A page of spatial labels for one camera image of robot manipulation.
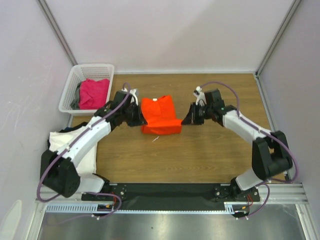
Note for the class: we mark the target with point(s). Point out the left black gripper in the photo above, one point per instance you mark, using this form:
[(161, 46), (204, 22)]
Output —
[(139, 120)]

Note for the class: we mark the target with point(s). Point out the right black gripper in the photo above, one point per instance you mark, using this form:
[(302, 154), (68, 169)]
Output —
[(194, 114)]

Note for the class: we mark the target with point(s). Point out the orange t shirt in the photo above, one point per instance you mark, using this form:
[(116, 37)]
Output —
[(160, 116)]

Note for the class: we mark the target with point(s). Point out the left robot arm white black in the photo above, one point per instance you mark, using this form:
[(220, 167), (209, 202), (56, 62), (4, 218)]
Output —
[(58, 170)]

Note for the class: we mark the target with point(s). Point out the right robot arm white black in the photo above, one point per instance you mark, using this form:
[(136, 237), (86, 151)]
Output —
[(269, 154)]

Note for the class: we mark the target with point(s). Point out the pink t shirt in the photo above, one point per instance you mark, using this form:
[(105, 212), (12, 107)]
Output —
[(93, 94)]

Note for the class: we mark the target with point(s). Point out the grey t shirt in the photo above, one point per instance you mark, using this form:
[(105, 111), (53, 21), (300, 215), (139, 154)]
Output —
[(75, 103)]

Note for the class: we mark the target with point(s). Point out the folded white t shirt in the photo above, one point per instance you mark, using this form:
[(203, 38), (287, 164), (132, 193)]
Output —
[(88, 164)]

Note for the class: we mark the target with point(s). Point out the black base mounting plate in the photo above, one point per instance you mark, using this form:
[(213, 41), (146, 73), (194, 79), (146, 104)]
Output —
[(178, 193)]

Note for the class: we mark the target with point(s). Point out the white plastic laundry basket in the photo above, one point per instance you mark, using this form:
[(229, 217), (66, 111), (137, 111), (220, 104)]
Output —
[(79, 73)]

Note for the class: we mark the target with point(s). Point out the aluminium frame rail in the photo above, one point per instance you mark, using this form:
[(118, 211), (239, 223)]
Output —
[(278, 194)]

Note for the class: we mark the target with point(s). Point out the white cable duct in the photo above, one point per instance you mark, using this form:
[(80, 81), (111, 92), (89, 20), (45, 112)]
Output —
[(104, 208)]

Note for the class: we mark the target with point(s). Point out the left aluminium corner post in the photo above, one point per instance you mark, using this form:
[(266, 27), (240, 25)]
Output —
[(52, 22)]

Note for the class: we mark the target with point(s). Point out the aluminium corner post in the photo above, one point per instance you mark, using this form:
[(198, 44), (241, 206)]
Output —
[(280, 32), (52, 22)]

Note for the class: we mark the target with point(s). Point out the right aluminium corner post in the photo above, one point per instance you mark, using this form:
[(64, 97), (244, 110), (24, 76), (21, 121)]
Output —
[(280, 32)]

